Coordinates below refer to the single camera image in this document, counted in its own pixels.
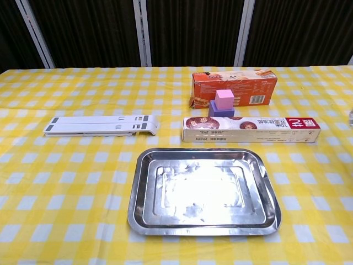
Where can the stainless steel tray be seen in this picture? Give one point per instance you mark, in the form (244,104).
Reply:
(198,193)

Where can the purple foam block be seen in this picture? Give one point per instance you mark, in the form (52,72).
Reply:
(218,113)

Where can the pink foam cube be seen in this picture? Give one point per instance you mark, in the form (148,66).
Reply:
(224,99)

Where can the baking paper roll box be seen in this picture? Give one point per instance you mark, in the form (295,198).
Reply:
(248,129)

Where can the orange snack carton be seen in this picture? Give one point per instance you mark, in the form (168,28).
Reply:
(242,88)

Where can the white folding laptop stand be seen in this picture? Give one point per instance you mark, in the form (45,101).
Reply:
(96,125)

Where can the yellow white checkered tablecloth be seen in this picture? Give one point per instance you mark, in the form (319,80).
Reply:
(69,179)

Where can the white partition post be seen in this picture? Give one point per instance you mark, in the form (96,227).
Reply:
(351,61)
(244,33)
(36,33)
(142,33)

